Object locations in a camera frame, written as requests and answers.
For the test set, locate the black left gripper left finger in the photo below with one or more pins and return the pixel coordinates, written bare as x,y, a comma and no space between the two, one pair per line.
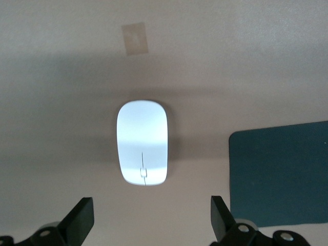
77,223

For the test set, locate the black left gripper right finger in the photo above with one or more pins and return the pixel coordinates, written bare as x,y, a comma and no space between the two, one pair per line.
223,223

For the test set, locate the white computer mouse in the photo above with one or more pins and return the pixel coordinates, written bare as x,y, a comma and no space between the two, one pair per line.
142,133

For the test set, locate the dark square mouse pad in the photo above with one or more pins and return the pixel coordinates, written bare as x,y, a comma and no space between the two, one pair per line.
282,166

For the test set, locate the small brown tape piece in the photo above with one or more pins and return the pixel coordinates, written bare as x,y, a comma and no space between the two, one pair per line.
134,38

